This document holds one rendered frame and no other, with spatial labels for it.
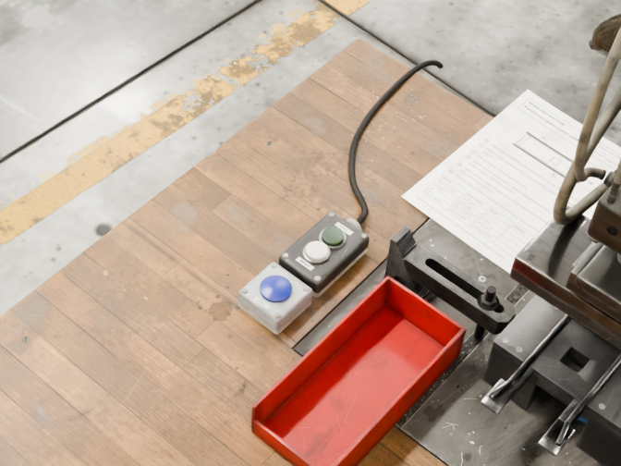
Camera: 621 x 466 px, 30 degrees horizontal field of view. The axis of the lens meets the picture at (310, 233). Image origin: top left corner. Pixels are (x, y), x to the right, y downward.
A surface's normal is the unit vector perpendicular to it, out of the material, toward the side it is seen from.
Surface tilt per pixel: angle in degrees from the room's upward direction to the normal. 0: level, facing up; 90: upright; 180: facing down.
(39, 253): 0
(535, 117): 2
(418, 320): 90
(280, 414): 0
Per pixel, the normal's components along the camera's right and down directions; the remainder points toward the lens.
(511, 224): 0.06, -0.63
